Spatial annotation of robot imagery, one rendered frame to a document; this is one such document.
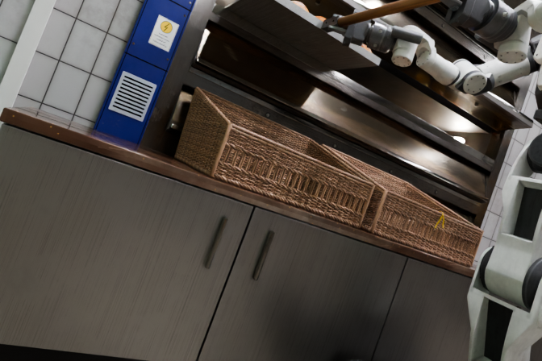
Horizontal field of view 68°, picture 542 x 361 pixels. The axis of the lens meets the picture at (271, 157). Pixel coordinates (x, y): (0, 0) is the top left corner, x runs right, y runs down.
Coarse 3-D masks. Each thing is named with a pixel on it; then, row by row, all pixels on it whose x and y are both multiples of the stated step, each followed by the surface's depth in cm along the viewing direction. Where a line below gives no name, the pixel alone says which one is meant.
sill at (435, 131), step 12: (216, 12) 151; (228, 12) 153; (240, 24) 156; (252, 24) 158; (264, 36) 161; (288, 48) 166; (300, 60) 169; (312, 60) 172; (324, 72) 175; (336, 72) 177; (348, 84) 181; (372, 96) 187; (396, 108) 194; (408, 120) 199; (420, 120) 202; (432, 132) 207; (444, 132) 210; (456, 144) 215; (480, 156) 224
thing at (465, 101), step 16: (304, 0) 165; (320, 0) 162; (336, 0) 159; (416, 64) 189; (416, 80) 203; (432, 80) 198; (448, 96) 210; (464, 96) 205; (480, 96) 200; (480, 112) 218; (496, 112) 212; (512, 112) 209; (496, 128) 232; (512, 128) 225
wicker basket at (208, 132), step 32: (192, 128) 134; (224, 128) 109; (256, 128) 159; (288, 128) 167; (192, 160) 123; (224, 160) 107; (256, 160) 111; (288, 160) 115; (320, 160) 161; (256, 192) 112; (288, 192) 117; (320, 192) 154; (352, 192) 128; (352, 224) 129
